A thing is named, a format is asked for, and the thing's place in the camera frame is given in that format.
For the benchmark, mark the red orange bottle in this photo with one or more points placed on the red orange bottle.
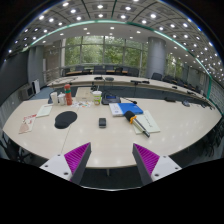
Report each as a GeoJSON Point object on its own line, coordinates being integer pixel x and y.
{"type": "Point", "coordinates": [68, 95]}

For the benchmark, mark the pale green notepad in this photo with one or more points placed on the pale green notepad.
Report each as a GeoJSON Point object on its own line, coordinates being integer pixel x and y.
{"type": "Point", "coordinates": [44, 110]}

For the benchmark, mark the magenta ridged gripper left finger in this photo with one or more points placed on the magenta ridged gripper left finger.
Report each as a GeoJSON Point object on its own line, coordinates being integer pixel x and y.
{"type": "Point", "coordinates": [69, 166]}

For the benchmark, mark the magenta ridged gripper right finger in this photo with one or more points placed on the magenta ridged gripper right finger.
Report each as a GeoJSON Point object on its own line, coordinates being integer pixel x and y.
{"type": "Point", "coordinates": [151, 166]}

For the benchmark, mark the blue folder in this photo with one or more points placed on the blue folder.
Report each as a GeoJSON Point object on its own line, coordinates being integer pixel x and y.
{"type": "Point", "coordinates": [124, 107]}

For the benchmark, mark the black computer mouse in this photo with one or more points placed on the black computer mouse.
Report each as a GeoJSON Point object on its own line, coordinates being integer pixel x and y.
{"type": "Point", "coordinates": [102, 122]}

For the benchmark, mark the colourful small leaflet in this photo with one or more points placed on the colourful small leaflet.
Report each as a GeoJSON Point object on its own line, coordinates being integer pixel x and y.
{"type": "Point", "coordinates": [82, 104]}

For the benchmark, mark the white cup left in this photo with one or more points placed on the white cup left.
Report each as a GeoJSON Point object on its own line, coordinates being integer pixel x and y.
{"type": "Point", "coordinates": [54, 98]}

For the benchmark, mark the black conference phone unit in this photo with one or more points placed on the black conference phone unit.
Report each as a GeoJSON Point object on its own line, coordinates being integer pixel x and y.
{"type": "Point", "coordinates": [109, 98]}

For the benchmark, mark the pale green paper sheet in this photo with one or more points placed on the pale green paper sheet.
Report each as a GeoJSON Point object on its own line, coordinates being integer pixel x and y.
{"type": "Point", "coordinates": [148, 122]}

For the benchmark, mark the white paper cup green band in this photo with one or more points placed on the white paper cup green band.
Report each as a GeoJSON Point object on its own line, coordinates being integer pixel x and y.
{"type": "Point", "coordinates": [97, 97]}

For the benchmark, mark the red white brochure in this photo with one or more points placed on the red white brochure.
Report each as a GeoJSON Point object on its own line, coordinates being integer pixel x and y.
{"type": "Point", "coordinates": [27, 124]}

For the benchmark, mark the black oval mouse pad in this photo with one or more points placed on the black oval mouse pad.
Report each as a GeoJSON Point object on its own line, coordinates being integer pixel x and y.
{"type": "Point", "coordinates": [64, 119]}

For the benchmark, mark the black yellow handheld microphone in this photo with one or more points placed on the black yellow handheld microphone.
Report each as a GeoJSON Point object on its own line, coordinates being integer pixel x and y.
{"type": "Point", "coordinates": [132, 119]}

